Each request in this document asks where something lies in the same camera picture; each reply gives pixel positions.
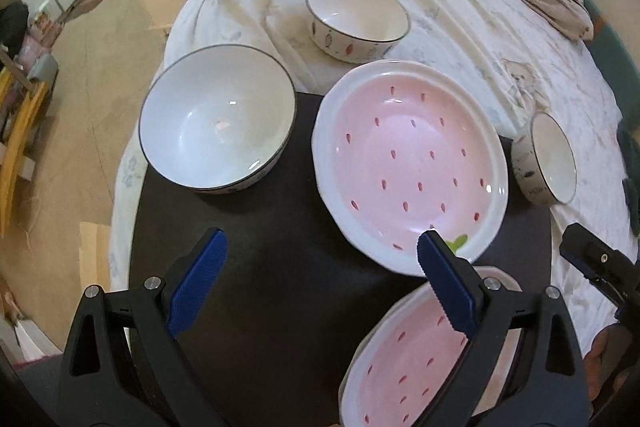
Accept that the pink strawberry plate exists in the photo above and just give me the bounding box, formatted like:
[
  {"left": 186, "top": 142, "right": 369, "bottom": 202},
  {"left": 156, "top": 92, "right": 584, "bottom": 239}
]
[
  {"left": 338, "top": 264, "right": 526, "bottom": 427},
  {"left": 311, "top": 60, "right": 510, "bottom": 278}
]

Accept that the dark green cloth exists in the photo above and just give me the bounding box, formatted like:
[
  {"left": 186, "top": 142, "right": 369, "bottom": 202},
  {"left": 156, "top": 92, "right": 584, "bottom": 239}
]
[{"left": 616, "top": 121, "right": 640, "bottom": 235}]

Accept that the grey cushion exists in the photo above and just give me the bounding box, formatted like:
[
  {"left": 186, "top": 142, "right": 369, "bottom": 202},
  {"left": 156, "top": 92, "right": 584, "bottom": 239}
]
[{"left": 29, "top": 53, "right": 60, "bottom": 84}]

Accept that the light wooden board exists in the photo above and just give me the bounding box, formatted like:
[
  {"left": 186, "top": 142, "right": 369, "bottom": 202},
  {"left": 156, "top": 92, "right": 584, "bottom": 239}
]
[{"left": 79, "top": 221, "right": 114, "bottom": 294}]

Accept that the large white bowl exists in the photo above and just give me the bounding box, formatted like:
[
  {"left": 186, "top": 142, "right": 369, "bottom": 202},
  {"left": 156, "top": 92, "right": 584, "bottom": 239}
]
[{"left": 138, "top": 43, "right": 297, "bottom": 196}]

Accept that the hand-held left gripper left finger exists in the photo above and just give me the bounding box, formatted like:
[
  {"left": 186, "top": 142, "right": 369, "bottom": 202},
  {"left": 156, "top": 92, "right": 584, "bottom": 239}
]
[{"left": 59, "top": 227, "right": 229, "bottom": 427}]

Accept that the small white printed bowl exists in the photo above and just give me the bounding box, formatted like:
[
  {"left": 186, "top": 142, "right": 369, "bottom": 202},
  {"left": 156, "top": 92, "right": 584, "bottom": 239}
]
[
  {"left": 510, "top": 111, "right": 578, "bottom": 206},
  {"left": 305, "top": 0, "right": 412, "bottom": 64}
]

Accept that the dark brown leather mat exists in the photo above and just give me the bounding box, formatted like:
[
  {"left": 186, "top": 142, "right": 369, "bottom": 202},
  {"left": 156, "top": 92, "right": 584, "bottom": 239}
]
[{"left": 127, "top": 92, "right": 553, "bottom": 427}]

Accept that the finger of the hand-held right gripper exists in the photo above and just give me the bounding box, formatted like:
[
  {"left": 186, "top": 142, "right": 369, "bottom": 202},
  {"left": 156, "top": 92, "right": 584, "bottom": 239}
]
[{"left": 559, "top": 222, "right": 640, "bottom": 309}]

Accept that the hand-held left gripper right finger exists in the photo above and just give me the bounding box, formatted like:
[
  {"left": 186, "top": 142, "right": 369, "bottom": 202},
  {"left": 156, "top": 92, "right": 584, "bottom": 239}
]
[{"left": 410, "top": 229, "right": 594, "bottom": 427}]

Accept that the black bag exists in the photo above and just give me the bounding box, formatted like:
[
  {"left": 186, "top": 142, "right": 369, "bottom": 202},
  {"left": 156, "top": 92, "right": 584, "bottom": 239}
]
[{"left": 0, "top": 2, "right": 31, "bottom": 48}]

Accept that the yellow wooden chair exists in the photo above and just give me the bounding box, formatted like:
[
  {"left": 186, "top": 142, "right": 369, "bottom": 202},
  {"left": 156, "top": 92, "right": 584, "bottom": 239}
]
[{"left": 0, "top": 57, "right": 57, "bottom": 235}]

